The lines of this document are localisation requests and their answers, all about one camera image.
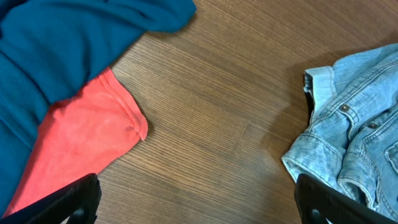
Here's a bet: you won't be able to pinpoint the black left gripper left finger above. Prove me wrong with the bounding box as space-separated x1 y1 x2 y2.
1 174 101 224

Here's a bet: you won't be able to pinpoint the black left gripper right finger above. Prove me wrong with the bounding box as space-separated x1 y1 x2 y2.
294 174 397 224

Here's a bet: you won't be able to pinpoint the light blue denim shorts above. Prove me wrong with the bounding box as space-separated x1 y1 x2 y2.
282 44 397 220

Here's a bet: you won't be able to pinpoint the red garment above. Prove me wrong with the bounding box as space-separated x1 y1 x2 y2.
4 68 148 216

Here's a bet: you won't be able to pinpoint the dark blue shirt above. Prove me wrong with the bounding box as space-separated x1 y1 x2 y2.
1 0 196 211

